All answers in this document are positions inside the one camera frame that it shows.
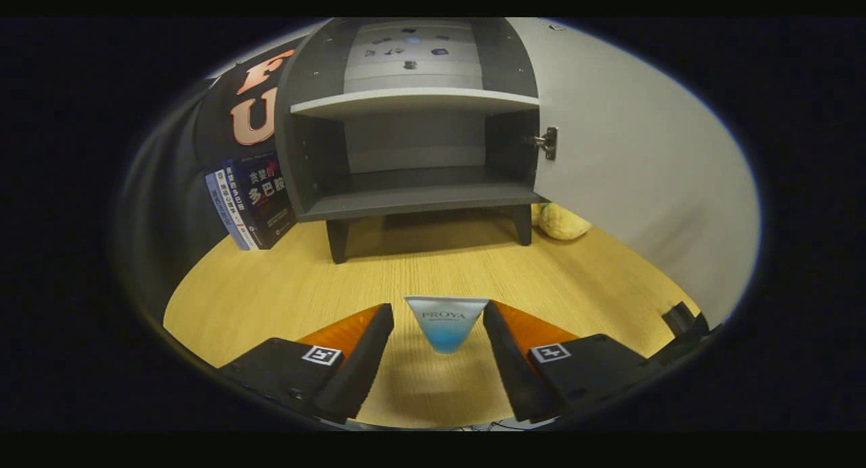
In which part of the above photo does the white blue book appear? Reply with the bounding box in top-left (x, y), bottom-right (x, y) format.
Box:
top-left (215, 167), bottom-right (261, 251)

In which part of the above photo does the light blue book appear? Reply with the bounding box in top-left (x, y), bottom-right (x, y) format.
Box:
top-left (205, 172), bottom-right (231, 235)

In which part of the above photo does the grey cabinet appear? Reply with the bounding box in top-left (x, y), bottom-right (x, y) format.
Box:
top-left (274, 18), bottom-right (559, 264)

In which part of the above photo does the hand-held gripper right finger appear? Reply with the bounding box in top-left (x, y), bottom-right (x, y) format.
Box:
top-left (482, 300), bottom-right (667, 423)

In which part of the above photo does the blue white cosmetic tube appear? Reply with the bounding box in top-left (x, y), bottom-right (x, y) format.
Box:
top-left (405, 296), bottom-right (489, 354)

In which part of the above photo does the yellow plush toy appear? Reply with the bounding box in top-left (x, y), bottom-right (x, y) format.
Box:
top-left (531, 202), bottom-right (593, 241)

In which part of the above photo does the dark blue book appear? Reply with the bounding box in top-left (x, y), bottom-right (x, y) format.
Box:
top-left (233, 154), bottom-right (298, 250)

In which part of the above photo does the black backdrop cloth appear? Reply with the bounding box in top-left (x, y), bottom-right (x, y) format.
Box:
top-left (118, 35), bottom-right (298, 320)

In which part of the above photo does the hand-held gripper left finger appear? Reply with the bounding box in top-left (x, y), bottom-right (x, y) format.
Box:
top-left (220, 303), bottom-right (394, 425)

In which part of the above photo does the small black clamp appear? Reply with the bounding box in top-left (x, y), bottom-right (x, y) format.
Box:
top-left (662, 302), bottom-right (711, 344)

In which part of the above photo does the beige cabinet door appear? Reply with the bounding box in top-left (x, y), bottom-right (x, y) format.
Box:
top-left (507, 18), bottom-right (762, 327)

